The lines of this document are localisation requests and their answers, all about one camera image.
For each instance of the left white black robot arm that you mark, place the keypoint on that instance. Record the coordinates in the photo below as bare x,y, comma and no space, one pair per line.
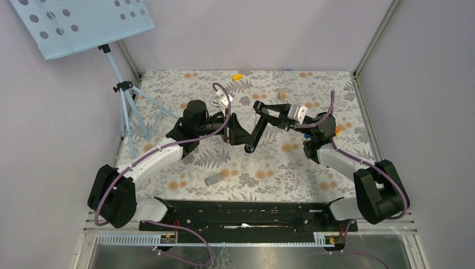
114,196

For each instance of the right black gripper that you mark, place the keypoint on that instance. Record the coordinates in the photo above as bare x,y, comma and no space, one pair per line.
283,121

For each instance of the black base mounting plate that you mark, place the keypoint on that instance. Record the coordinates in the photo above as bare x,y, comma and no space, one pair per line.
249,222

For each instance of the black stapler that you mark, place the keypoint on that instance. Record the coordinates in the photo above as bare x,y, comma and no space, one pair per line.
257,134

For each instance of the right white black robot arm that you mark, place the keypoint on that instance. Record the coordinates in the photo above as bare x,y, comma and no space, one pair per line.
379,192

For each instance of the grey staple strip block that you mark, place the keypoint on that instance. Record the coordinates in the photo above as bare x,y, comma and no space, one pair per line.
214,179

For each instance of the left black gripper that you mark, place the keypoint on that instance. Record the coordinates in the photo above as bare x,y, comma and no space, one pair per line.
234,134

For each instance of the small wooden cube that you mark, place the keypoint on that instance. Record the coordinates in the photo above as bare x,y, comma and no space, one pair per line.
282,95

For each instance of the floral patterned table mat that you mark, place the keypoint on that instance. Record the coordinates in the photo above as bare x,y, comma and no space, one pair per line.
278,169

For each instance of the yellow toy brick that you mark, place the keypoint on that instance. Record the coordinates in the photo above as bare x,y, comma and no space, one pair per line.
237,77

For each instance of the blue perforated music stand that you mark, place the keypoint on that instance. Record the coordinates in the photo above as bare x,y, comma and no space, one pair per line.
62,28

